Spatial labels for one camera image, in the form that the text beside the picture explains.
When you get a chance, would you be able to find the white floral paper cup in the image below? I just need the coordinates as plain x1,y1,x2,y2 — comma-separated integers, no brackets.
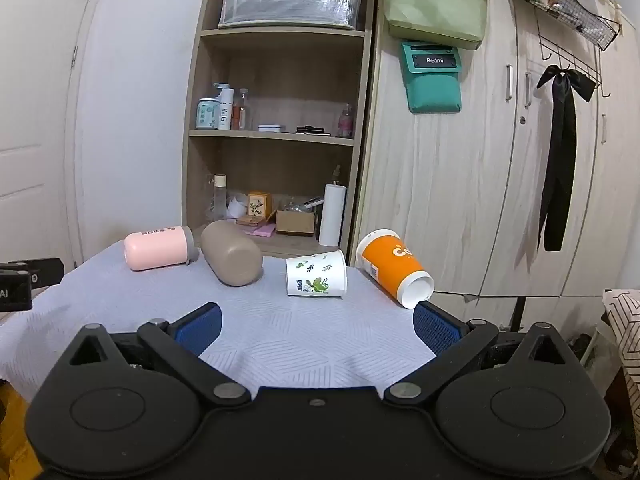
285,249,347,298

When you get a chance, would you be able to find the orange white paper cup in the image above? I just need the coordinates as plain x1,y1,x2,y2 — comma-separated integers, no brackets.
356,229,435,310

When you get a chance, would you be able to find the light blue patterned tablecloth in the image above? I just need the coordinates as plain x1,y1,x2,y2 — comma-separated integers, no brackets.
1,243,435,399

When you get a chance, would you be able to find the pink tumbler bottle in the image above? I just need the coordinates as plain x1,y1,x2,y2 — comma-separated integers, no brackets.
124,226,200,272

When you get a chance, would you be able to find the taupe tumbler bottle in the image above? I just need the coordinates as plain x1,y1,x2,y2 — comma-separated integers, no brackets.
201,220,262,287

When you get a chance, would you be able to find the pink notebook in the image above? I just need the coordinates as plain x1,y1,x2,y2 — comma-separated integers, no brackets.
242,222,277,238

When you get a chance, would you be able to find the clear bottle beige cap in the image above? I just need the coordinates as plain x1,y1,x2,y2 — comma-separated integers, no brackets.
210,174,227,221

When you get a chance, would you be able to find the wooden floral box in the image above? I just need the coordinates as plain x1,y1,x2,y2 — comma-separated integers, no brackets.
247,191,272,219

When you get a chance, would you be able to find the small cardboard box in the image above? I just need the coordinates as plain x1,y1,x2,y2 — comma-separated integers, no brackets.
276,210,316,236

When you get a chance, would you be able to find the geometric patterned fabric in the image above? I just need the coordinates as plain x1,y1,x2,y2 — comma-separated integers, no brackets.
601,288,640,453

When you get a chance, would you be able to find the light wood wardrobe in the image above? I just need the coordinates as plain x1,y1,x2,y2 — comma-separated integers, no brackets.
355,0,639,314

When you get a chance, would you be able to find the white paper towel roll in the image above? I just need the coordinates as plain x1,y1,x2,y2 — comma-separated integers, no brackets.
318,184,347,247

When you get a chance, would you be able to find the teal round container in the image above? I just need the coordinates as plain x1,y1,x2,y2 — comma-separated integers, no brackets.
195,98,219,130

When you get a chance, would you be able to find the red amber bottle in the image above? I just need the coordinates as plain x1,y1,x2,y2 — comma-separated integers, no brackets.
233,88,250,130

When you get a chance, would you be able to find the white pump lotion bottle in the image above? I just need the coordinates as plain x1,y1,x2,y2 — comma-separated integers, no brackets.
215,82,234,131

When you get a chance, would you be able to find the pink small bottle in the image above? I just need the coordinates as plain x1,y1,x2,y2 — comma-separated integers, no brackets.
337,104,354,139

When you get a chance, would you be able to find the wooden open shelf unit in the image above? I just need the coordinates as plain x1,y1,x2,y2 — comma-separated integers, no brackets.
182,0,376,252

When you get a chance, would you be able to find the white door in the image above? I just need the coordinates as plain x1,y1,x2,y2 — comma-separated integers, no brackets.
1,0,96,271

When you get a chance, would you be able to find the teal Redmi pouch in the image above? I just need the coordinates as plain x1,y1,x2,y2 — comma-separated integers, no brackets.
399,40,462,114

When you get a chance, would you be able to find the black ribbon bow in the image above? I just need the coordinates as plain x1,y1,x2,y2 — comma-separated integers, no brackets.
537,65,597,252

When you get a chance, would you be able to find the green cushion bag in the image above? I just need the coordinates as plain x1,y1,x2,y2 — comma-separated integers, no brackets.
383,0,488,50

